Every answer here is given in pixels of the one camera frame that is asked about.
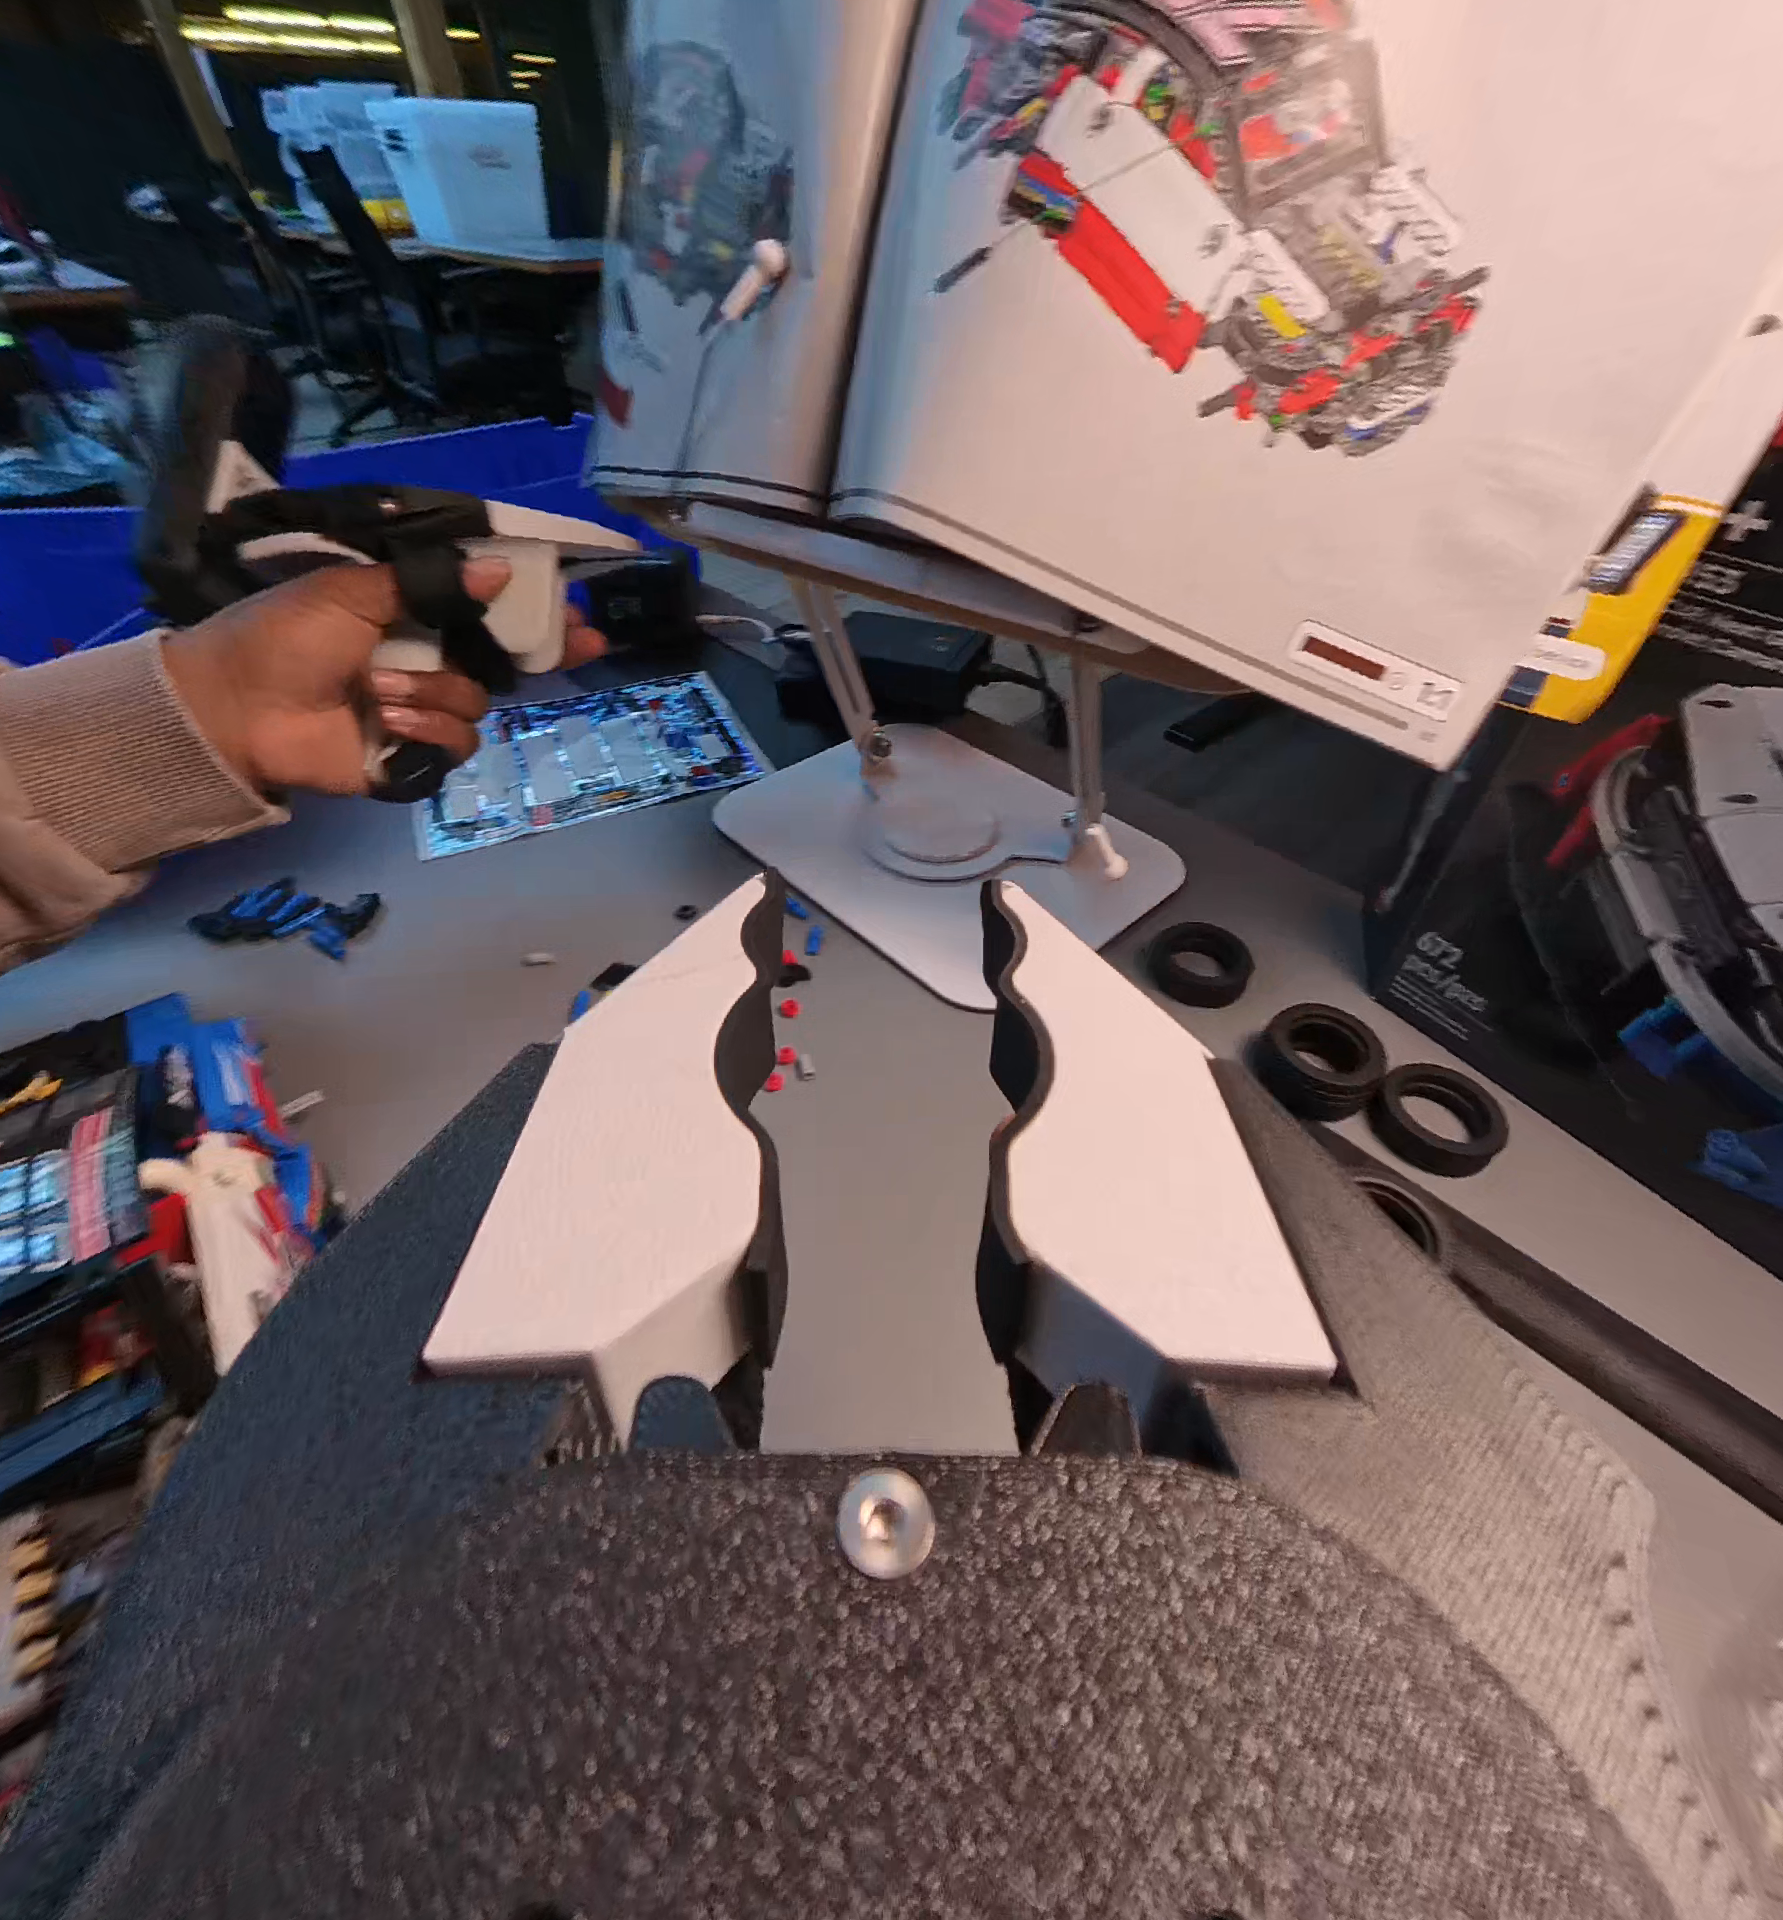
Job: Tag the black office chair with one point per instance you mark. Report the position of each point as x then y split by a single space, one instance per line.
366 286

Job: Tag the black lego tyre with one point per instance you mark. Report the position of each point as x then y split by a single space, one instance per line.
1438 1117
1319 1058
1402 1212
1198 965

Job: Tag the pile of colourful lego pieces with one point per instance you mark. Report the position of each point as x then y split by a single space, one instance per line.
794 989

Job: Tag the black device green display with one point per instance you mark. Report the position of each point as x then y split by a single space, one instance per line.
648 607

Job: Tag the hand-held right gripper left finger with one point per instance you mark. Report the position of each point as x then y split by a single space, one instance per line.
607 1199

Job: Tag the white storage box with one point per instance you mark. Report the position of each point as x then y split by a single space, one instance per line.
466 164

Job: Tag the pile of blue black pins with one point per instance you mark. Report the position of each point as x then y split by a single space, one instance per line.
284 914

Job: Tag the white book stand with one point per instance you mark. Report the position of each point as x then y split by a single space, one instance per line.
952 870

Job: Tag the lego instruction booklet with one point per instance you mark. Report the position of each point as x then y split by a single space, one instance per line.
1280 449

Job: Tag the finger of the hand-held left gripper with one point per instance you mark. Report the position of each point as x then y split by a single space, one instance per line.
569 527

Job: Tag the lego race car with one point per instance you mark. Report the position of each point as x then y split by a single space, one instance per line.
81 1276

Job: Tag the blue plastic bin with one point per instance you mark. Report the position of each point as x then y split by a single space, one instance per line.
66 568

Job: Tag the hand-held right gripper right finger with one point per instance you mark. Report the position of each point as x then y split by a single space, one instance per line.
1162 1215

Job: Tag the holographic sticker sheet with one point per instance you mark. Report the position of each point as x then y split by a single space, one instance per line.
593 763

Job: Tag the black lego set box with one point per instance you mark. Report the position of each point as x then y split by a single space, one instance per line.
1656 931

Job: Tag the black power adapter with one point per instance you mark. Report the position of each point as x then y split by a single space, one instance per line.
906 659

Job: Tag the person's left hand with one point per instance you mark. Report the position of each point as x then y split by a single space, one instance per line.
293 691

